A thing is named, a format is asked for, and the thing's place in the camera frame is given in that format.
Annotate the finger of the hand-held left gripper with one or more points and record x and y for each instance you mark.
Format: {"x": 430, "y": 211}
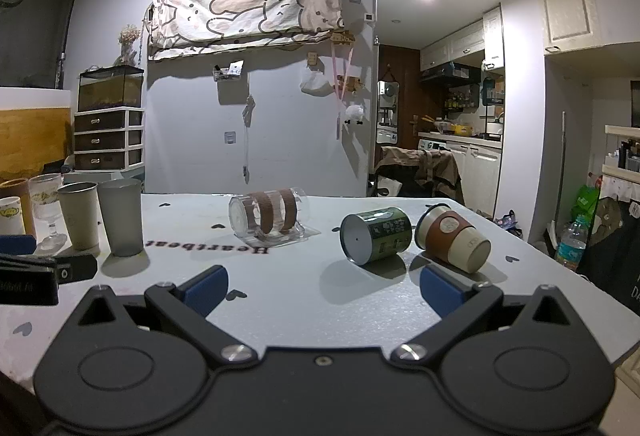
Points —
{"x": 15, "y": 246}
{"x": 77, "y": 268}

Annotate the small white printed cup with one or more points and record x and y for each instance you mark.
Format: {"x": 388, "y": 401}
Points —
{"x": 11, "y": 216}

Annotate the beige metal cup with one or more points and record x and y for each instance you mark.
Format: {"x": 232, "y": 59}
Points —
{"x": 80, "y": 216}

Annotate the chair with brown jacket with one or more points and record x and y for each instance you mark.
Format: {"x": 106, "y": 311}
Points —
{"x": 417, "y": 168}

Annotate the plastic water bottle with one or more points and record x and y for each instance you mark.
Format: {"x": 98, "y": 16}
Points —
{"x": 571, "y": 246}

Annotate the cream cup brown sleeve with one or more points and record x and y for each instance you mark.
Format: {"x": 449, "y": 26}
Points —
{"x": 452, "y": 236}

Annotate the white plush toy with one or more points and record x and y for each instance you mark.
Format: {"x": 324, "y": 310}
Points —
{"x": 354, "y": 113}

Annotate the clear stemmed glass goblet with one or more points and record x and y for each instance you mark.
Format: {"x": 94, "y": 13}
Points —
{"x": 45, "y": 198}

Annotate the white plastic drawer unit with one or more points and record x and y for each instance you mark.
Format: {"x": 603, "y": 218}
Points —
{"x": 107, "y": 141}

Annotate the green plastic bag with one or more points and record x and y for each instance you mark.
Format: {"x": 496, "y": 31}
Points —
{"x": 586, "y": 203}

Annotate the white shelf with bottles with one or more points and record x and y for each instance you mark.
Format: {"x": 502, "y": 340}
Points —
{"x": 622, "y": 156}

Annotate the wooden board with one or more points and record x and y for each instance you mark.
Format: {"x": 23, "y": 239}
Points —
{"x": 32, "y": 141}

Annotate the glass terrarium tank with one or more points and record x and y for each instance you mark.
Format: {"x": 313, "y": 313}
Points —
{"x": 110, "y": 88}

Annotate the dried flower bouquet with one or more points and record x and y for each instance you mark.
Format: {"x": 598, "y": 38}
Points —
{"x": 129, "y": 38}

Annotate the wall mirror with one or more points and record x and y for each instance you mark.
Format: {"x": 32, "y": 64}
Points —
{"x": 389, "y": 103}

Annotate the black range hood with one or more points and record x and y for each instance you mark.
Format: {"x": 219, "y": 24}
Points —
{"x": 450, "y": 73}

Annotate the brown cylindrical cup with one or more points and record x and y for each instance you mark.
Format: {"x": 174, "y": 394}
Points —
{"x": 22, "y": 188}

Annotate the white washing machine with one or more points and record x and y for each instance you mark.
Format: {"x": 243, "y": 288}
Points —
{"x": 432, "y": 145}

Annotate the white hanging bag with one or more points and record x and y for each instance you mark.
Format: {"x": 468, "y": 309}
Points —
{"x": 316, "y": 80}

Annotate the clear glass cup brown bands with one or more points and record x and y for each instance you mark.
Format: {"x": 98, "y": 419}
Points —
{"x": 267, "y": 215}

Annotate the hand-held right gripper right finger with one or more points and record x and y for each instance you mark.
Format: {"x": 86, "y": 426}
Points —
{"x": 441, "y": 292}

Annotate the yellow container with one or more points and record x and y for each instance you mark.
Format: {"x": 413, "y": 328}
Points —
{"x": 463, "y": 130}

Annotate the printed blanket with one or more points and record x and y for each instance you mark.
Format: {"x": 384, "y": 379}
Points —
{"x": 250, "y": 8}

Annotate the dark green tin can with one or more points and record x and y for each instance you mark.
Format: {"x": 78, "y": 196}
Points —
{"x": 382, "y": 233}

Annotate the black tote bag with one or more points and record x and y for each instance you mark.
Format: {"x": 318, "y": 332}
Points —
{"x": 612, "y": 256}

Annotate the white wall cabinet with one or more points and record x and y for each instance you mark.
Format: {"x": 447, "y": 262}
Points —
{"x": 567, "y": 8}

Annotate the grey frosted tumbler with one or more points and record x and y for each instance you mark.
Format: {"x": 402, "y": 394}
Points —
{"x": 122, "y": 221}

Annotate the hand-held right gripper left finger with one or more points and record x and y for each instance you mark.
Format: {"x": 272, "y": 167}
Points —
{"x": 207, "y": 290}

